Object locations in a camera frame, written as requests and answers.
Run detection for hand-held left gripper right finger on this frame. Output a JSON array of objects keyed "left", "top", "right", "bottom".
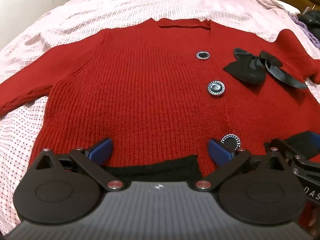
[{"left": 195, "top": 139, "right": 288, "bottom": 191}]

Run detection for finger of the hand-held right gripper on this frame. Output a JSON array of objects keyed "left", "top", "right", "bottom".
[
  {"left": 289, "top": 152, "right": 320, "bottom": 176},
  {"left": 265, "top": 131, "right": 320, "bottom": 159}
]

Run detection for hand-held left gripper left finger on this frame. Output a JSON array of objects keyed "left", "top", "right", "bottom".
[{"left": 35, "top": 138, "right": 125, "bottom": 192}]

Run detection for red knitted sweater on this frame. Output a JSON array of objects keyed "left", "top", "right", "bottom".
[{"left": 0, "top": 17, "right": 320, "bottom": 180}]

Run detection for purple cloth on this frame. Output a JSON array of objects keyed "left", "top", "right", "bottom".
[{"left": 287, "top": 11, "right": 320, "bottom": 48}]

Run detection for black jacket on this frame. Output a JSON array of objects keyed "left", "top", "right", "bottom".
[{"left": 297, "top": 10, "right": 320, "bottom": 37}]

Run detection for white pillow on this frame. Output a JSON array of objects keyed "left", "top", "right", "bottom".
[{"left": 277, "top": 0, "right": 300, "bottom": 15}]

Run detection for pink checked bed sheet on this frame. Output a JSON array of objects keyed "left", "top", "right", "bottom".
[{"left": 0, "top": 0, "right": 320, "bottom": 225}]

